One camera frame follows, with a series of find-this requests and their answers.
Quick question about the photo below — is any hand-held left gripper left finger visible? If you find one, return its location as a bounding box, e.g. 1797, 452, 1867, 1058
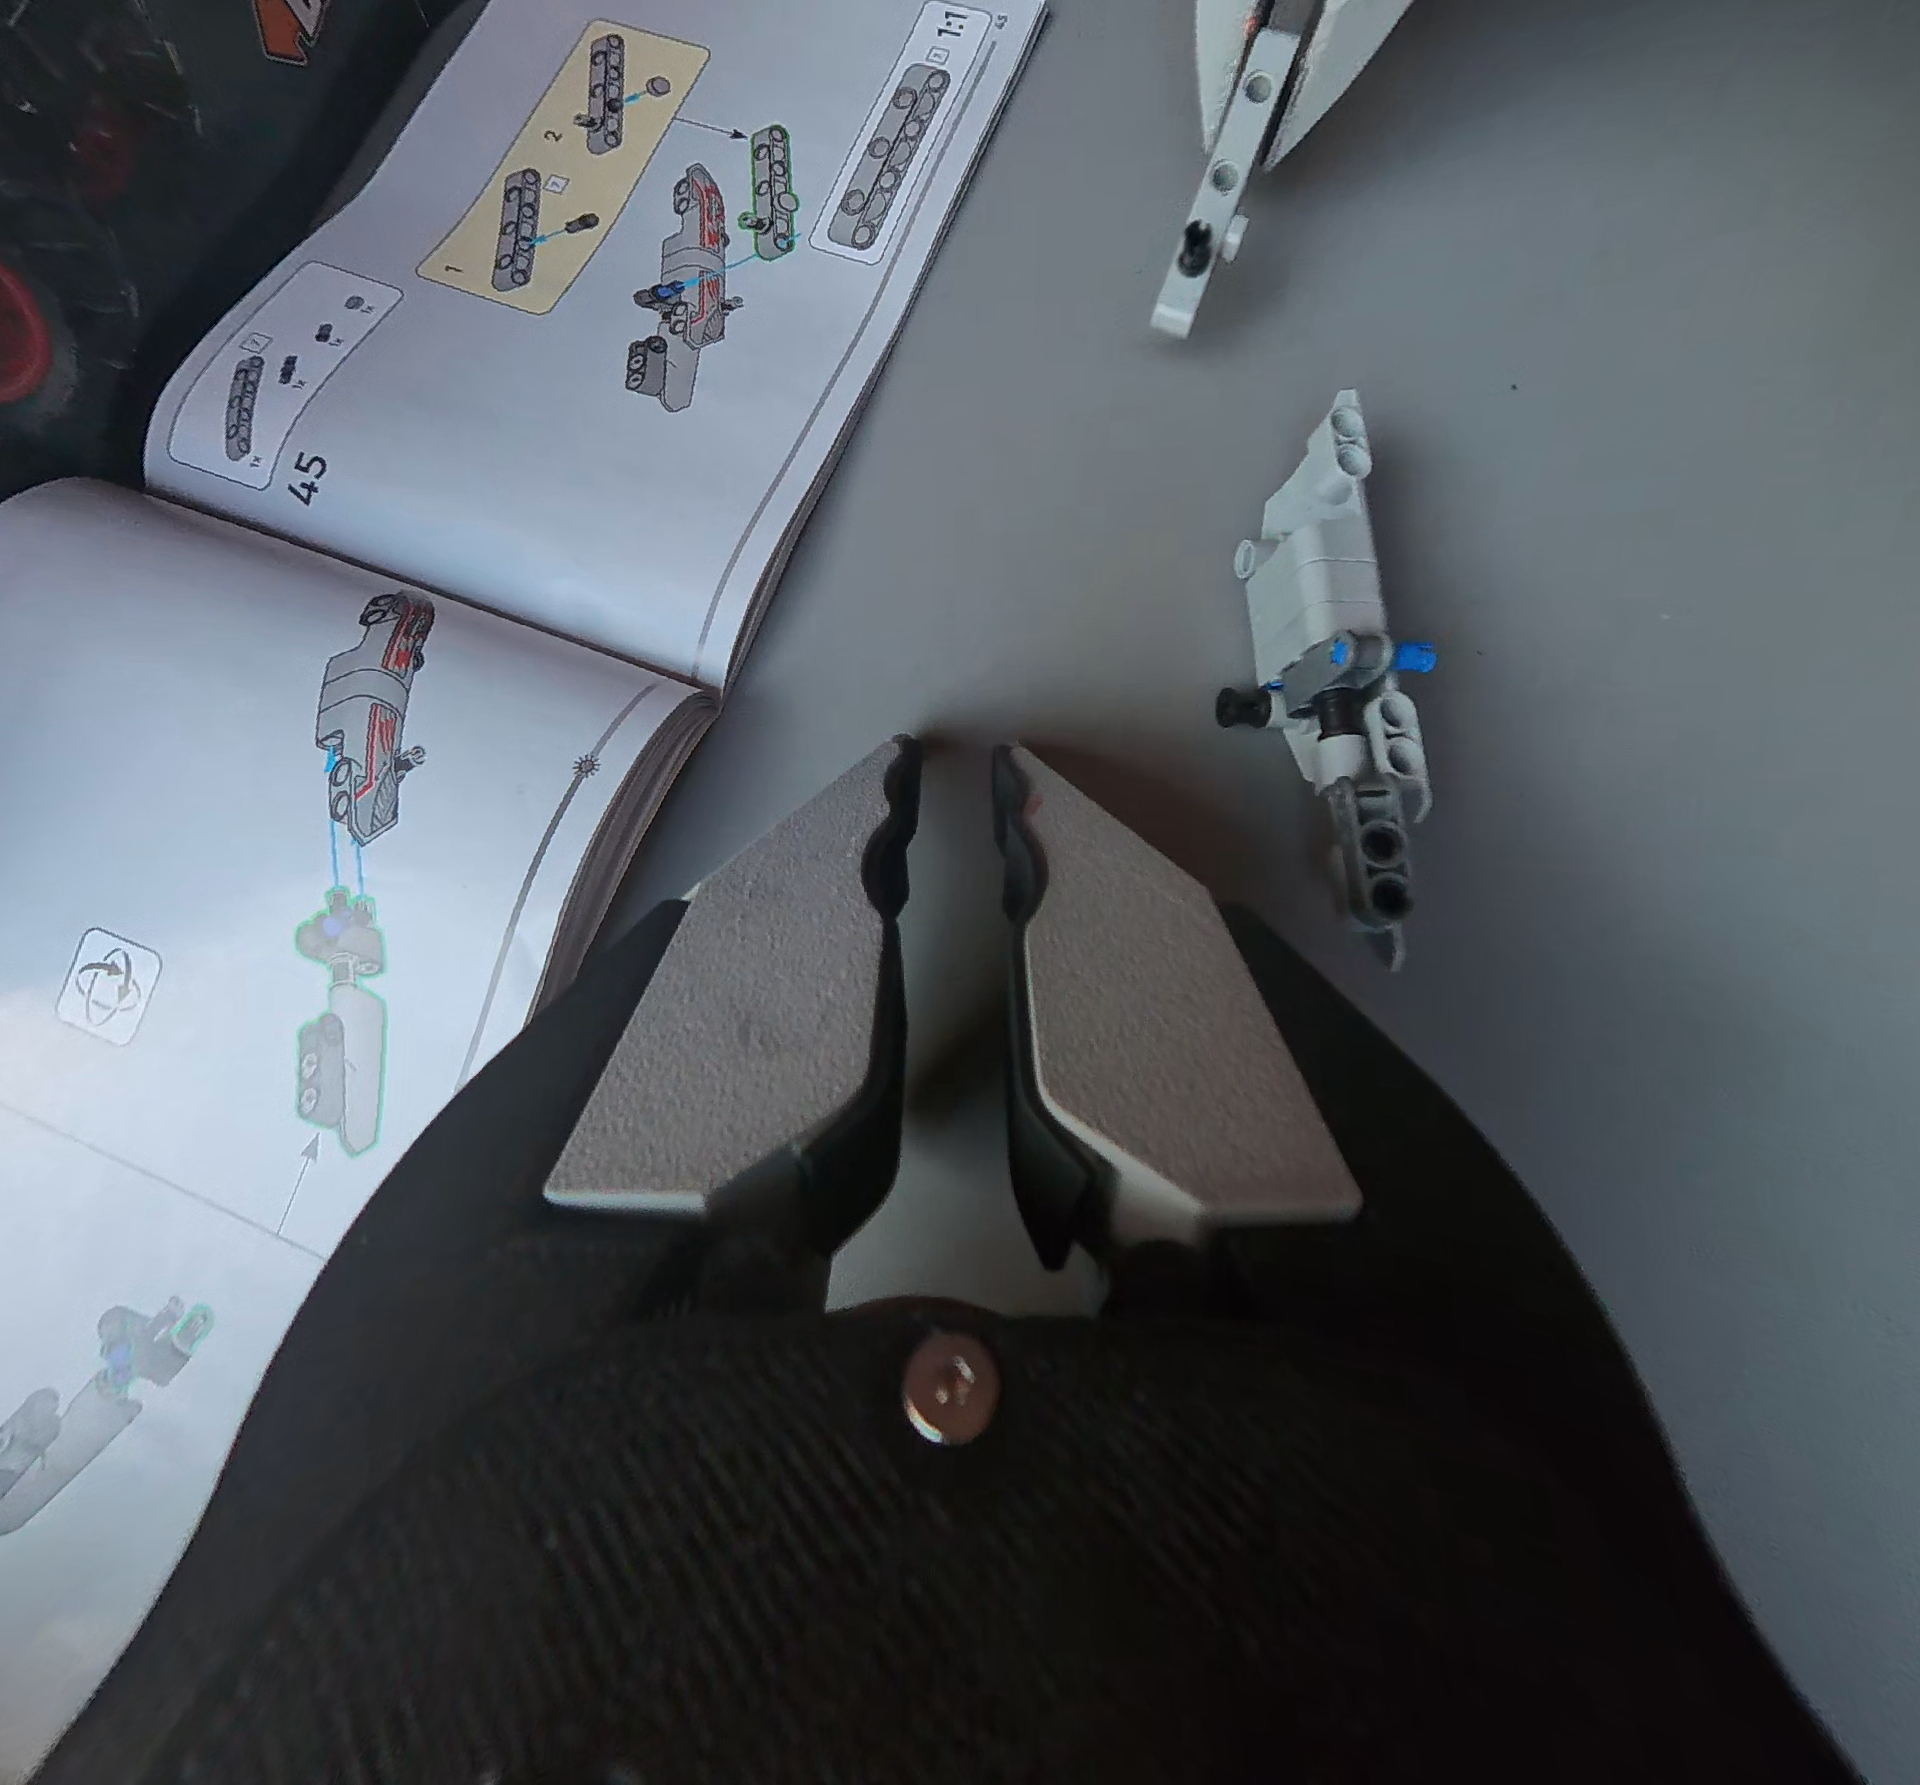
542, 731, 927, 1269

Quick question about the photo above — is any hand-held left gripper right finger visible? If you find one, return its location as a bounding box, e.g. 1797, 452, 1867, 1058
989, 739, 1367, 1274

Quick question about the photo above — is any grey lego beam with pins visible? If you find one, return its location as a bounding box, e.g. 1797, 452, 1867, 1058
1150, 27, 1299, 342

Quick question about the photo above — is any grey technic sub-assembly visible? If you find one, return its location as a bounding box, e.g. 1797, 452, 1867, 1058
1220, 385, 1446, 976

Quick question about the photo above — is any lego instruction booklet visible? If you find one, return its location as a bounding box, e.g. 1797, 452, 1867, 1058
0, 0, 1049, 1538

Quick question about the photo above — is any dark printed lego set box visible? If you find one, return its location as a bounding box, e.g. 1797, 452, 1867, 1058
0, 0, 467, 498

